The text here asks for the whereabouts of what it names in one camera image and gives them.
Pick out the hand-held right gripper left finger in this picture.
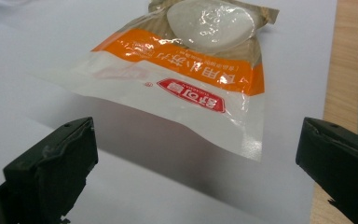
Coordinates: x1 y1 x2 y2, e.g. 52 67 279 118
0 116 100 224

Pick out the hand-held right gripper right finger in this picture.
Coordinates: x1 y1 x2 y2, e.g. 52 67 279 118
295 117 358 224

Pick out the orange and white plastic bag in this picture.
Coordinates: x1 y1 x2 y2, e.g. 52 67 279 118
40 0 280 162

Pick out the wooden table edge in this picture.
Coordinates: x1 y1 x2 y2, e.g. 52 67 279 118
309 0 358 224

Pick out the white paper sheet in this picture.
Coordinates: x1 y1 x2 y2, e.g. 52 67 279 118
0 0 338 224

